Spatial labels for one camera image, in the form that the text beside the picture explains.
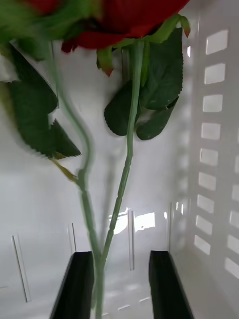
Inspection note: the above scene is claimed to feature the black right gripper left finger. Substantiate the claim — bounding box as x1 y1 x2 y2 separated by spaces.
49 251 95 319

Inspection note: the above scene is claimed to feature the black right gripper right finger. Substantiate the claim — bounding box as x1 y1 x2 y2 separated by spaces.
148 250 195 319

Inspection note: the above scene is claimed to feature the red rose bent stem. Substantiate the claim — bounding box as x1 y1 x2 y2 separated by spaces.
0 0 105 319

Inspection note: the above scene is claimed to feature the red rose long stem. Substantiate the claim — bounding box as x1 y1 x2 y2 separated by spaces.
61 0 192 267

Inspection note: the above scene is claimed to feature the shallow white plastic box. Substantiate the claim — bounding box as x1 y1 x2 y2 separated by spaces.
0 0 239 319

